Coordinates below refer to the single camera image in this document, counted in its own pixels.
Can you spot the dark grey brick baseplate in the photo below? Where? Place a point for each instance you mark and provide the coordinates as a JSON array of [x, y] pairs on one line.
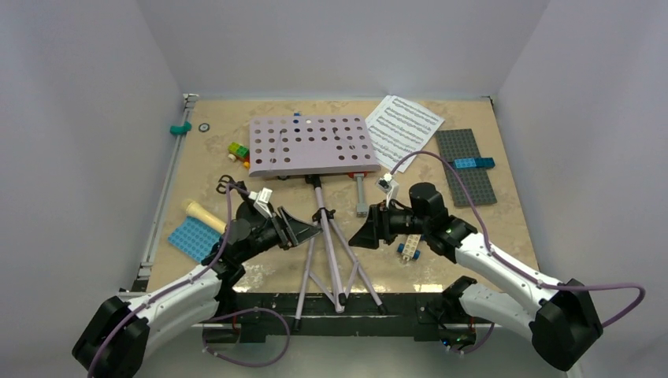
[[459, 148]]

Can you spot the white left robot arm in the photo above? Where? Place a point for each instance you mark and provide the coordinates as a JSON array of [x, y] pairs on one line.
[[123, 333]]

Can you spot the blue brick on baseplate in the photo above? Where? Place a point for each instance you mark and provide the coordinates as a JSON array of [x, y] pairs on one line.
[[474, 163]]

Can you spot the sheet music page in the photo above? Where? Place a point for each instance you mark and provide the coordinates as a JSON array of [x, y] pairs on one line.
[[429, 121]]

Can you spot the sheet music pages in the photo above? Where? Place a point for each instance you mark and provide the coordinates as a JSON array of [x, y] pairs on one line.
[[393, 130]]

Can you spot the aluminium left side rail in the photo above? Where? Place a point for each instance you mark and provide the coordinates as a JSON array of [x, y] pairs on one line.
[[146, 262]]

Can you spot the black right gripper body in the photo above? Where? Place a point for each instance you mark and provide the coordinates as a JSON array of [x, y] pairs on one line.
[[400, 222]]

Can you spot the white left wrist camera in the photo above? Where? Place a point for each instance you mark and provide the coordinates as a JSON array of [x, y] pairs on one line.
[[261, 202]]

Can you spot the black front base frame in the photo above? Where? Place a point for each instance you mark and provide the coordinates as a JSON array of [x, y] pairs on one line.
[[422, 317]]

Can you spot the teal clamp on rail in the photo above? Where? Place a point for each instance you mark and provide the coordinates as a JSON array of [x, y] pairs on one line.
[[178, 130]]

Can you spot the beige toy microphone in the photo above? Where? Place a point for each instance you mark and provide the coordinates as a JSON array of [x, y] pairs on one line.
[[195, 210]]

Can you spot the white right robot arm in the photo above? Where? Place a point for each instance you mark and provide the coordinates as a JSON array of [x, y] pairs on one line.
[[559, 319]]

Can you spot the red and grey brick hammer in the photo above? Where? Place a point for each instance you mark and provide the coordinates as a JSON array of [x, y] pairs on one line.
[[361, 207]]

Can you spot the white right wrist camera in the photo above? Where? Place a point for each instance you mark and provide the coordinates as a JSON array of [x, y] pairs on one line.
[[390, 187]]

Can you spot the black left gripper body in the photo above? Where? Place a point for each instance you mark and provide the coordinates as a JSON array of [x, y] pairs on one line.
[[265, 236]]

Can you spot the colourful brick toy car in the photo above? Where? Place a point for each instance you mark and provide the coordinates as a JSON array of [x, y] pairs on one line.
[[238, 152]]

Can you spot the lilac music stand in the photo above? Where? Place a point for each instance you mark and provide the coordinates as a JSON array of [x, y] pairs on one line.
[[291, 156]]

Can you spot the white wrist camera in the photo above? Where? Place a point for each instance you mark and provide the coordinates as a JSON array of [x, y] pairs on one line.
[[261, 202], [390, 187]]

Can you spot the white brick wheeled chassis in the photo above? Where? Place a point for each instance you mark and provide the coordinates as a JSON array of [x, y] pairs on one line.
[[409, 249]]

